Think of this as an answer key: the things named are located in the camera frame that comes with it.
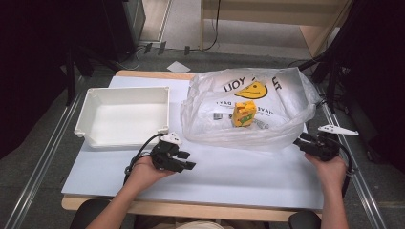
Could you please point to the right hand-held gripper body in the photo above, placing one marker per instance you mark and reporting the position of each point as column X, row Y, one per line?
column 328, row 144

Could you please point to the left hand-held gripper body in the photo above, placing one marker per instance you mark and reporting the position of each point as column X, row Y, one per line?
column 163, row 154

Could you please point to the clear printed plastic bag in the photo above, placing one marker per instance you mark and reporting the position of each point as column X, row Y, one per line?
column 280, row 95

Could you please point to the yellow snack packet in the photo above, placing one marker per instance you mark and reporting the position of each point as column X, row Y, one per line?
column 244, row 114

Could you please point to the person's left hand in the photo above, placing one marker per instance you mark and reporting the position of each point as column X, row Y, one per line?
column 146, row 171

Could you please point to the person's right hand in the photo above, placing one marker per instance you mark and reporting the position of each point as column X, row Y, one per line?
column 331, row 171

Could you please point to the pale blue table mat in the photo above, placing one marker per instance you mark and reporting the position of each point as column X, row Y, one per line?
column 223, row 178

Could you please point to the white plastic bin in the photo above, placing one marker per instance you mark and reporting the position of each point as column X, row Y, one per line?
column 127, row 120

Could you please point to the person's beige clothing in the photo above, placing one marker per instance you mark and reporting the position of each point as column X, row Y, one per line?
column 199, row 225

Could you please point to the black metal stand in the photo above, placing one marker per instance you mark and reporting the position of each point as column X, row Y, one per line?
column 70, row 76
column 328, row 70

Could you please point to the black chair armrest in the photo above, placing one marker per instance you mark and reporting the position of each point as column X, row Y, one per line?
column 304, row 220
column 90, row 213

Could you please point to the white paper scrap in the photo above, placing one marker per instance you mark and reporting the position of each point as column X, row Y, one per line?
column 178, row 67

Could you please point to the light wooden furniture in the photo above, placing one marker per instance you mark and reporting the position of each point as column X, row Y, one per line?
column 270, row 12

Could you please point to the black cabinet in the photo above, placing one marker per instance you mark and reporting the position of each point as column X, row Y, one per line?
column 124, row 28

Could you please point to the metal floor rail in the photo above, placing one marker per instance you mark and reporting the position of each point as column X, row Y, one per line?
column 356, row 178
column 41, row 162

